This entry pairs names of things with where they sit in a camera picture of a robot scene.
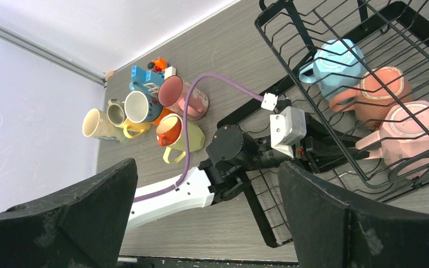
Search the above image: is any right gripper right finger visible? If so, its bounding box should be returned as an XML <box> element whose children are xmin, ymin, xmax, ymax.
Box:
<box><xmin>278</xmin><ymin>161</ymin><xmax>429</xmax><ymax>267</ymax></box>

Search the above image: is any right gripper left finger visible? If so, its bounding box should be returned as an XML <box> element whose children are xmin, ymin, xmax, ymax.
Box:
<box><xmin>0</xmin><ymin>158</ymin><xmax>137</xmax><ymax>267</ymax></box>

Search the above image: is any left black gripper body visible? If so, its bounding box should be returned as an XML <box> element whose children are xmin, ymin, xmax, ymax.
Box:
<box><xmin>292</xmin><ymin>112</ymin><xmax>371</xmax><ymax>175</ymax></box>

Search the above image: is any salmon pink mug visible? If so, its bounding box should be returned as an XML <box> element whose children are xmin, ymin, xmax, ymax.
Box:
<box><xmin>329</xmin><ymin>66</ymin><xmax>413</xmax><ymax>131</ymax></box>

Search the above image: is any light pink mug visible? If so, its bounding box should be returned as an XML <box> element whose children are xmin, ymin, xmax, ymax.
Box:
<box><xmin>355</xmin><ymin>100</ymin><xmax>429</xmax><ymax>180</ymax></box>

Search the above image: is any cream patterned mug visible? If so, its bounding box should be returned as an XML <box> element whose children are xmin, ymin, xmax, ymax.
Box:
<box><xmin>82</xmin><ymin>108</ymin><xmax>130</xmax><ymax>143</ymax></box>

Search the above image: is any yellow mug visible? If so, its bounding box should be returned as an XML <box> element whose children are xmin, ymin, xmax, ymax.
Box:
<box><xmin>119</xmin><ymin>119</ymin><xmax>152</xmax><ymax>139</ymax></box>

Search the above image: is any lime green mug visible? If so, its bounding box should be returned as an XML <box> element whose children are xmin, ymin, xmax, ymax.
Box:
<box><xmin>161</xmin><ymin>113</ymin><xmax>206</xmax><ymax>164</ymax></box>

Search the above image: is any small orange cup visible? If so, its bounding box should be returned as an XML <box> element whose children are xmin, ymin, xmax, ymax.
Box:
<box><xmin>156</xmin><ymin>115</ymin><xmax>182</xmax><ymax>146</ymax></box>

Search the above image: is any orange mug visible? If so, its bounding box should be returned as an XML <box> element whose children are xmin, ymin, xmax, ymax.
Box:
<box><xmin>151</xmin><ymin>107</ymin><xmax>173</xmax><ymax>126</ymax></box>

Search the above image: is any small beige cup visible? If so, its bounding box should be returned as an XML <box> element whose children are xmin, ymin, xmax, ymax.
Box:
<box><xmin>106</xmin><ymin>99</ymin><xmax>127</xmax><ymax>127</ymax></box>

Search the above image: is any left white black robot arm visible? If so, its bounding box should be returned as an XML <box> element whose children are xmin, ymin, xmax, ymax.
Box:
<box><xmin>126</xmin><ymin>108</ymin><xmax>333</xmax><ymax>231</ymax></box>

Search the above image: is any light blue faceted mug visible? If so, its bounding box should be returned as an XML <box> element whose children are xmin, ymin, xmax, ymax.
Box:
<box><xmin>298</xmin><ymin>39</ymin><xmax>366</xmax><ymax>101</ymax></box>

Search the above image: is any blue white toy house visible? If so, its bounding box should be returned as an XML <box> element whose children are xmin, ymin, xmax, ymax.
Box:
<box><xmin>129</xmin><ymin>57</ymin><xmax>177</xmax><ymax>95</ymax></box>

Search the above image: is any black wire dish rack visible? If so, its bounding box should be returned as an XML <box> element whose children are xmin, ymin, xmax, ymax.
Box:
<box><xmin>216</xmin><ymin>0</ymin><xmax>429</xmax><ymax>248</ymax></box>

